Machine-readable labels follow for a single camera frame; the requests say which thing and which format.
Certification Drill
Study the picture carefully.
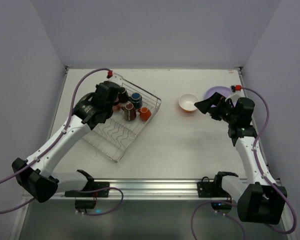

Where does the black mug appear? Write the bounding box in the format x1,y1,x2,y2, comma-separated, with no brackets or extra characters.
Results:
117,87,130,104

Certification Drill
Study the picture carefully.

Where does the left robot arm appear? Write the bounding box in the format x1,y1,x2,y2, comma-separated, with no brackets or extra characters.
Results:
12,81,120,203

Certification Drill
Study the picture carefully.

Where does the pink textured cup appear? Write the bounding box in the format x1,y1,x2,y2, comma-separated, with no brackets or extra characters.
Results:
112,98,122,112

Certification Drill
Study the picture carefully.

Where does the purple plate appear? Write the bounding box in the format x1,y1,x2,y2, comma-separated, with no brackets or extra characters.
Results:
203,86,233,100

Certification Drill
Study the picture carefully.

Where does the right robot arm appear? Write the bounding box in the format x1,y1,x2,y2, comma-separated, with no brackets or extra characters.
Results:
194,92,287,225

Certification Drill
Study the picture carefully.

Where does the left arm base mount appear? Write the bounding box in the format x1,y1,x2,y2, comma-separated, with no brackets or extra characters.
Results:
64,170,110,214

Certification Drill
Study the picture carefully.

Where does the metal wire dish rack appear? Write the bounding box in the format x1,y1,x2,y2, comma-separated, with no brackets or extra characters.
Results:
83,73,162,163

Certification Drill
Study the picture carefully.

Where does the aluminium mounting rail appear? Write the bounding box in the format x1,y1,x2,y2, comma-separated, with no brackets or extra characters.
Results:
22,177,286,201

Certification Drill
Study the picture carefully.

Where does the brown striped mug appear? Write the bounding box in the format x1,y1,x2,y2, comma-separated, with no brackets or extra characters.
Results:
121,103,137,122

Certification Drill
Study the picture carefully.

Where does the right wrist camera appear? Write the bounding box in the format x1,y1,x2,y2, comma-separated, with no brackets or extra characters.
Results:
225,85,242,105

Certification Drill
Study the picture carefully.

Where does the orange red mug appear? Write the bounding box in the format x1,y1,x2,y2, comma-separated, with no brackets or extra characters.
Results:
138,107,152,122

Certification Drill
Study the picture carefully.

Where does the orange bowl white inside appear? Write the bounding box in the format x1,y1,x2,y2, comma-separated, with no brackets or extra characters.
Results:
178,93,199,113

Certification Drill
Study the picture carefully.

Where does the blue mug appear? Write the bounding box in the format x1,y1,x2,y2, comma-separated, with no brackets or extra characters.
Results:
130,92,143,109

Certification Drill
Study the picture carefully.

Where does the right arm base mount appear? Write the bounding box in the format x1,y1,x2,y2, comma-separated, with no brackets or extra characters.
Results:
192,171,245,216

